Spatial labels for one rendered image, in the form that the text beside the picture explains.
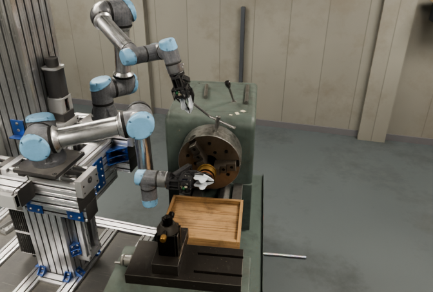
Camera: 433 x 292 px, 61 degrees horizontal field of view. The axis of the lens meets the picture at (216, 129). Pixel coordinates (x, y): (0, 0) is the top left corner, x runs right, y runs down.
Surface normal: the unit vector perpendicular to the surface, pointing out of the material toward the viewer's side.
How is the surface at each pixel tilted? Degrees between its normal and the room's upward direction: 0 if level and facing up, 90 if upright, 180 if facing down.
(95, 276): 0
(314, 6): 90
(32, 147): 91
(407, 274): 0
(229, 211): 0
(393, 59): 90
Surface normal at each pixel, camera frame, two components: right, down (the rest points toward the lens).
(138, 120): 0.36, 0.40
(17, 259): 0.00, -0.90
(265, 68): -0.26, 0.43
